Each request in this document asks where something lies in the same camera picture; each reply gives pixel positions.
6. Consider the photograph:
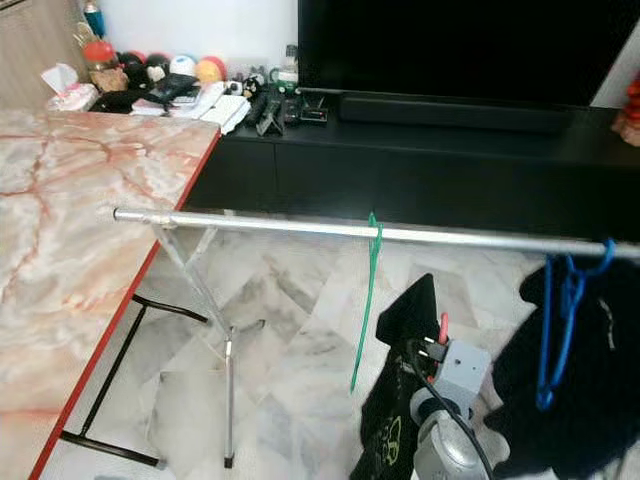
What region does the black shirt green print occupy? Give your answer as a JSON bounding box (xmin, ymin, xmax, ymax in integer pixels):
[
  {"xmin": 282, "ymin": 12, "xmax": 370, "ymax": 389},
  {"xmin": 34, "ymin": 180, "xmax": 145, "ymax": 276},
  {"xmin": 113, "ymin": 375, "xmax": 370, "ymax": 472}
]
[{"xmin": 350, "ymin": 273, "xmax": 446, "ymax": 480}]

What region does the blue plastic hanger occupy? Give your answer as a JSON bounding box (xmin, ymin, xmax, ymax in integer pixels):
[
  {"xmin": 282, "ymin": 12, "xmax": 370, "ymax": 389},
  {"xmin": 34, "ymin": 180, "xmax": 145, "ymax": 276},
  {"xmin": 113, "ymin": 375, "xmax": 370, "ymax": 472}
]
[{"xmin": 535, "ymin": 238, "xmax": 617, "ymax": 413}]

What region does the green plastic hanger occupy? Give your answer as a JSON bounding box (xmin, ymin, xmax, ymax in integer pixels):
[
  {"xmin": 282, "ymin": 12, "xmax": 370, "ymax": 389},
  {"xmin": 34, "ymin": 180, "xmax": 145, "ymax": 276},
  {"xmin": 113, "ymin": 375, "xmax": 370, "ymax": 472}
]
[{"xmin": 349, "ymin": 212, "xmax": 383, "ymax": 394}]

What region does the navy shirt white lettering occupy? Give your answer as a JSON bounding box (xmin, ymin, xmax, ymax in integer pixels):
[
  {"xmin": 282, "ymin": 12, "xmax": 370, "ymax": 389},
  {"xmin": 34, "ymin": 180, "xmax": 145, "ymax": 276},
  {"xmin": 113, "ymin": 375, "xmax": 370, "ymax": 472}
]
[{"xmin": 485, "ymin": 255, "xmax": 640, "ymax": 480}]

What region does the silver metal clothes rack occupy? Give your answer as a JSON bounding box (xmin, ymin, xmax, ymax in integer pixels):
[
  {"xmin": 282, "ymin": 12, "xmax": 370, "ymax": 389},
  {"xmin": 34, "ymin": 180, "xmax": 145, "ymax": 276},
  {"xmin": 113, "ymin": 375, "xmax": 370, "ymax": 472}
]
[{"xmin": 112, "ymin": 207, "xmax": 640, "ymax": 471}]

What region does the black soundbar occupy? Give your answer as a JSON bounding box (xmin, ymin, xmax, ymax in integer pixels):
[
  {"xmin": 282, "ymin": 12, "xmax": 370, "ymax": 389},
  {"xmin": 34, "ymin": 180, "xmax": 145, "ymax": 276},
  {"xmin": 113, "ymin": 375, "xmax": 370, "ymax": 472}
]
[{"xmin": 339, "ymin": 94, "xmax": 576, "ymax": 135}]

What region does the marble table with red edge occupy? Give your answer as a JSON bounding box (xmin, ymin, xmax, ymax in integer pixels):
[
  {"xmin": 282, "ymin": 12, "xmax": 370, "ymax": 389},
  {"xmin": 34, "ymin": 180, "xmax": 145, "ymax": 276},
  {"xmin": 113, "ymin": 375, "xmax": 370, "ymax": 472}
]
[{"xmin": 0, "ymin": 108, "xmax": 223, "ymax": 480}]

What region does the black remote control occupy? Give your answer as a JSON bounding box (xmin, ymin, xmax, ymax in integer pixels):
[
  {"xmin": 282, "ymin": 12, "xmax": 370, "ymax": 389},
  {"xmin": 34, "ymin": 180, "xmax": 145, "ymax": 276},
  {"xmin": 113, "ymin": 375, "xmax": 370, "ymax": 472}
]
[{"xmin": 245, "ymin": 90, "xmax": 286, "ymax": 138}]

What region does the black flat television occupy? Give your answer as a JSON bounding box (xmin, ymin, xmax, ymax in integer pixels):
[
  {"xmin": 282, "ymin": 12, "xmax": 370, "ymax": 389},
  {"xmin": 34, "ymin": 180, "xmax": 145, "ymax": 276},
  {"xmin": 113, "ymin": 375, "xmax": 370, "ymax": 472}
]
[{"xmin": 297, "ymin": 0, "xmax": 629, "ymax": 107}]

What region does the white paper stack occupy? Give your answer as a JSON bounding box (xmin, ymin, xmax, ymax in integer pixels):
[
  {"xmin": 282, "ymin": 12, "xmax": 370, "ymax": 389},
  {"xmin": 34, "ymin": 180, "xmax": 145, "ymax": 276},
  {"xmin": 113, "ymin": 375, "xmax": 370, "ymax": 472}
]
[{"xmin": 193, "ymin": 82, "xmax": 253, "ymax": 134}]

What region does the clear plastic bottle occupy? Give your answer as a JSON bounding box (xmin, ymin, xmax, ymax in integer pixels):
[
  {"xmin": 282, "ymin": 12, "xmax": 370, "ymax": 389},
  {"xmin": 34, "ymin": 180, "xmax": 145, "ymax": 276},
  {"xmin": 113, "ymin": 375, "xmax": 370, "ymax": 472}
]
[{"xmin": 278, "ymin": 45, "xmax": 301, "ymax": 86}]

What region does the red laughing Buddha statue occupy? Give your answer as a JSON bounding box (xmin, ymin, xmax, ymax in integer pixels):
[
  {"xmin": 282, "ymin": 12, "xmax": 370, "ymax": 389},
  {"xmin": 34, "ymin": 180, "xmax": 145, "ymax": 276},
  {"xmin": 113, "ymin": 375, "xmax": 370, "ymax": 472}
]
[{"xmin": 618, "ymin": 72, "xmax": 640, "ymax": 148}]

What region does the small black white figurine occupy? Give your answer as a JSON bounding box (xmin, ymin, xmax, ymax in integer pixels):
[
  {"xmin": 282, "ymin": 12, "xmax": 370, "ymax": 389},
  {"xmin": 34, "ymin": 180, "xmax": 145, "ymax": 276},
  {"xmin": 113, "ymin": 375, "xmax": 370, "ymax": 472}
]
[{"xmin": 225, "ymin": 72, "xmax": 266, "ymax": 99}]

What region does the pink tissue pack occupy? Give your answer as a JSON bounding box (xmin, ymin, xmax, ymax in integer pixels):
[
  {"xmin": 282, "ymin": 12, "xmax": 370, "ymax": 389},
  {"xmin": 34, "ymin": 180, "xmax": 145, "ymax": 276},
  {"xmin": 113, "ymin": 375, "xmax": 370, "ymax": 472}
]
[{"xmin": 43, "ymin": 63, "xmax": 101, "ymax": 113}]

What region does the orange yellow round figurine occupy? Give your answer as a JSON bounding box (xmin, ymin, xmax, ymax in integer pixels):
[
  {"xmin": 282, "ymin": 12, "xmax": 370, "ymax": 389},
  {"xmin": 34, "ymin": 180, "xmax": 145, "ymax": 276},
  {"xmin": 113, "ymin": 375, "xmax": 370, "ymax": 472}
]
[{"xmin": 195, "ymin": 56, "xmax": 227, "ymax": 86}]

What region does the light wooden cabinet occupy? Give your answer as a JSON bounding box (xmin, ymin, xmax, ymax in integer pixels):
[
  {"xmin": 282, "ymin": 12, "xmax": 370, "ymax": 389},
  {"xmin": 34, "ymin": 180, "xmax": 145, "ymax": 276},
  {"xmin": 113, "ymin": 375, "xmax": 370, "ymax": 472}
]
[{"xmin": 0, "ymin": 0, "xmax": 89, "ymax": 113}]

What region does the white blue round figurine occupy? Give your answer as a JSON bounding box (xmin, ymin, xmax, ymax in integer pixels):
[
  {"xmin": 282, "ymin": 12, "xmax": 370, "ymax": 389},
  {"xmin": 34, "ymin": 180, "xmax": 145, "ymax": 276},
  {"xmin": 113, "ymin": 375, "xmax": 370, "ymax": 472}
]
[{"xmin": 168, "ymin": 54, "xmax": 199, "ymax": 79}]

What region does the black white round figurine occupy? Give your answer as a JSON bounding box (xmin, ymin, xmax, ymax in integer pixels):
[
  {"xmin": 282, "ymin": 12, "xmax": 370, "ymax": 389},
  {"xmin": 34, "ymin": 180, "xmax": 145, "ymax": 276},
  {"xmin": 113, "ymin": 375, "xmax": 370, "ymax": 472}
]
[{"xmin": 143, "ymin": 53, "xmax": 171, "ymax": 84}]

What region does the jar with red lid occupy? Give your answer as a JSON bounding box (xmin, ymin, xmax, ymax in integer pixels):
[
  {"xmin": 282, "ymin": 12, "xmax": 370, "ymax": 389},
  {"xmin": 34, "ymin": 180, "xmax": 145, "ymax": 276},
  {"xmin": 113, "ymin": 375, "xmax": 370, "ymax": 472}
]
[{"xmin": 82, "ymin": 38, "xmax": 126, "ymax": 94}]

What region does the black red round figurine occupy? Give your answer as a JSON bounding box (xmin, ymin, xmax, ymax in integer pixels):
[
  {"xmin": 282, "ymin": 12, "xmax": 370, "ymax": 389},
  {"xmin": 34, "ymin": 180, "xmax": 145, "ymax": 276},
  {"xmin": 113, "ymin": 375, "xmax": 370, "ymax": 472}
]
[{"xmin": 117, "ymin": 51, "xmax": 146, "ymax": 86}]

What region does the blue gold trophy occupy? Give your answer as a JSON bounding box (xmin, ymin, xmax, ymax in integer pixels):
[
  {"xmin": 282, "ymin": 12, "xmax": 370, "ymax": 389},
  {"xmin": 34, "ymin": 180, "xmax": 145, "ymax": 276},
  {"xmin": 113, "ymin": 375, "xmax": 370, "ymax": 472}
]
[{"xmin": 82, "ymin": 0, "xmax": 107, "ymax": 41}]

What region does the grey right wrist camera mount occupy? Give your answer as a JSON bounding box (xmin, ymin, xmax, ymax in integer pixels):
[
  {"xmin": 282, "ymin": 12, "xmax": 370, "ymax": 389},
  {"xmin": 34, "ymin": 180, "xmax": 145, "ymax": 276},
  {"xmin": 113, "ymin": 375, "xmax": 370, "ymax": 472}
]
[{"xmin": 432, "ymin": 338, "xmax": 492, "ymax": 419}]

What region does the black folding table leg frame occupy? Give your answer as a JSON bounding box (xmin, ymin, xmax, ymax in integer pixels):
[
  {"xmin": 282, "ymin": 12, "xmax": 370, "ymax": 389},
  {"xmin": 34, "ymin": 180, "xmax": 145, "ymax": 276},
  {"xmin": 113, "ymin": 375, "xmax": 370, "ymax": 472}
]
[{"xmin": 60, "ymin": 293, "xmax": 211, "ymax": 471}]

